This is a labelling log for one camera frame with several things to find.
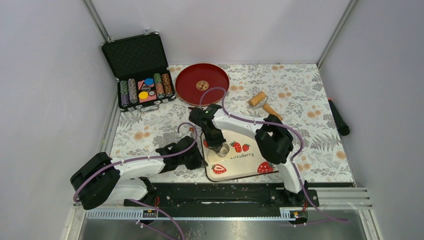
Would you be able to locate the silver tape roll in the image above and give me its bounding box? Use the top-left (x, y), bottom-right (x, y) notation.
top-left (215, 143), bottom-right (231, 159)

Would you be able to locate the square strawberry ceramic plate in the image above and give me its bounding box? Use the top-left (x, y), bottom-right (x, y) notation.
top-left (201, 130), bottom-right (278, 182)

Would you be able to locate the wooden dough roller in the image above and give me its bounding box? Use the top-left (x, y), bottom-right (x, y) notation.
top-left (247, 91), bottom-right (283, 121)

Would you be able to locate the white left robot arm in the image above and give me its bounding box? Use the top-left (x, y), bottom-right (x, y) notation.
top-left (70, 136), bottom-right (208, 210)

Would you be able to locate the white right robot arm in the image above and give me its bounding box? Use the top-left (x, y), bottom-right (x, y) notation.
top-left (188, 104), bottom-right (307, 206)

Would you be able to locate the round red lacquer tray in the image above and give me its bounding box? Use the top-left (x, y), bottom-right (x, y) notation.
top-left (174, 63), bottom-right (230, 106)

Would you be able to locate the black poker chip case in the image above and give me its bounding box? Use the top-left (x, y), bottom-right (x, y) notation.
top-left (100, 31), bottom-right (177, 112)

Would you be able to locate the floral patterned tablecloth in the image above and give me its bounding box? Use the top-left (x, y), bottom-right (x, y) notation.
top-left (109, 64), bottom-right (354, 187)

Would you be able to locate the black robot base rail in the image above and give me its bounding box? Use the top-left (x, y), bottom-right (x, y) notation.
top-left (123, 182), bottom-right (319, 213)

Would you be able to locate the slotted grey cable duct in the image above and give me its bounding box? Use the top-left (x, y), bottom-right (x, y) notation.
top-left (85, 207), bottom-right (309, 222)

